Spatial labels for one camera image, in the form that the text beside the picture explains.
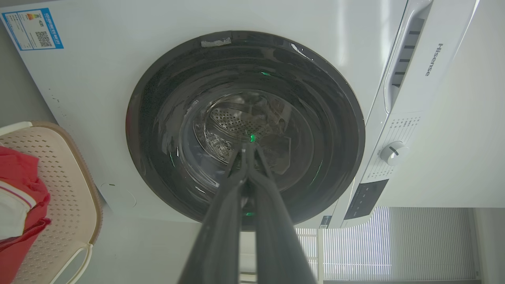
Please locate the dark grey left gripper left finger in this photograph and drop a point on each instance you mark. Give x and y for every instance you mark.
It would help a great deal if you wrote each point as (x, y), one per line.
(221, 232)

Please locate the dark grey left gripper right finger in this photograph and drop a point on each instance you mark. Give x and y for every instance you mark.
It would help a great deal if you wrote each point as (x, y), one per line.
(276, 236)

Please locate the beige perforated laundry basket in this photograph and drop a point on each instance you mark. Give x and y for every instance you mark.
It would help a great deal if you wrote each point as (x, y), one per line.
(67, 189)

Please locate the black washing machine display panel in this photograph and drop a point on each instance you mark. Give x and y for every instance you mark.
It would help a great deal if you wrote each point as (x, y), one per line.
(366, 198)

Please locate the white vertical window blinds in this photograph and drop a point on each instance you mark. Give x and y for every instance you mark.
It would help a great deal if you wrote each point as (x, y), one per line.
(386, 244)

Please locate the round dark washing machine door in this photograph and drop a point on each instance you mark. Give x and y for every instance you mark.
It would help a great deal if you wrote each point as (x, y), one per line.
(189, 118)

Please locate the white washing machine dial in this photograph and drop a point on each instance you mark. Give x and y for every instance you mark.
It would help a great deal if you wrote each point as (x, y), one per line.
(393, 152)

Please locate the white Hisense washing machine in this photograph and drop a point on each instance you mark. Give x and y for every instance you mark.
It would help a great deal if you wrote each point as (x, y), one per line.
(98, 98)

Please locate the red and white garment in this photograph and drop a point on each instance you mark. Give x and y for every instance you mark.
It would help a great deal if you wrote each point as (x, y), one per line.
(19, 205)

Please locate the blue energy label sticker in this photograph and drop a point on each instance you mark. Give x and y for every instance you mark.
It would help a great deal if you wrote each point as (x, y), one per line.
(32, 28)

